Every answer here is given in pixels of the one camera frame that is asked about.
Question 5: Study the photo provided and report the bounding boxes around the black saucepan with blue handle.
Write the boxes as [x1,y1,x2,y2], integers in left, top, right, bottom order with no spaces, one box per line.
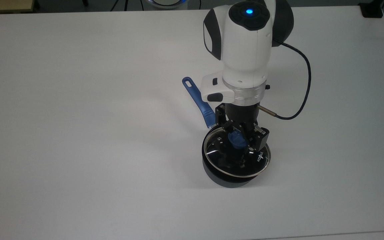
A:
[182,77,271,189]

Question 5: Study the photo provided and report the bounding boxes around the black tripod legs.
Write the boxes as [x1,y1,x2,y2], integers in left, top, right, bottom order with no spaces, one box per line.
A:
[110,0,146,12]

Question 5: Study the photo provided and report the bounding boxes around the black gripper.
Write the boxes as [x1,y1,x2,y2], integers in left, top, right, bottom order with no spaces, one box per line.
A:
[215,103,270,152]

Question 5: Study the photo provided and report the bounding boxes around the black table clamp block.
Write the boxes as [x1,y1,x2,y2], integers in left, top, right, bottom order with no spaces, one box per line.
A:
[358,2,384,19]

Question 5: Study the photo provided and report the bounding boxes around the wooden desk top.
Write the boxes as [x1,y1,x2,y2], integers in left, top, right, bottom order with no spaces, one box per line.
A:
[0,0,35,14]

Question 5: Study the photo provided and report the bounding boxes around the round base with blue light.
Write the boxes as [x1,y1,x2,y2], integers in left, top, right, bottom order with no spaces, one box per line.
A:
[147,0,188,9]

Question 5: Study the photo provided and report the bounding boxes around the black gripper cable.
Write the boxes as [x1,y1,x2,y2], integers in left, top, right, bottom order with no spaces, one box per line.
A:
[258,38,312,121]

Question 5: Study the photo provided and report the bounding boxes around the glass lid with blue knob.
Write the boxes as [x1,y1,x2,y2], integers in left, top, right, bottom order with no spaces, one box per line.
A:
[203,125,272,178]

